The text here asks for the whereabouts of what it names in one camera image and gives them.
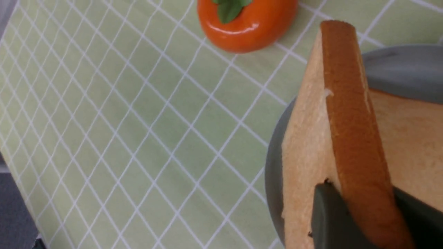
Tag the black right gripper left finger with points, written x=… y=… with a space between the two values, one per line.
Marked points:
x=332 y=226

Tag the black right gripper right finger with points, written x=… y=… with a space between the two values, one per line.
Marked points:
x=424 y=222

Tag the toast slice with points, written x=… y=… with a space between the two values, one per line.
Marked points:
x=412 y=137
x=333 y=135

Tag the light blue round plate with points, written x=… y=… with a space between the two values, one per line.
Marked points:
x=411 y=71

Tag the orange persimmon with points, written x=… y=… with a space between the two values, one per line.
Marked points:
x=243 y=26

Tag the green checkered tablecloth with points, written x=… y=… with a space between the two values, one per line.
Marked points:
x=125 y=128

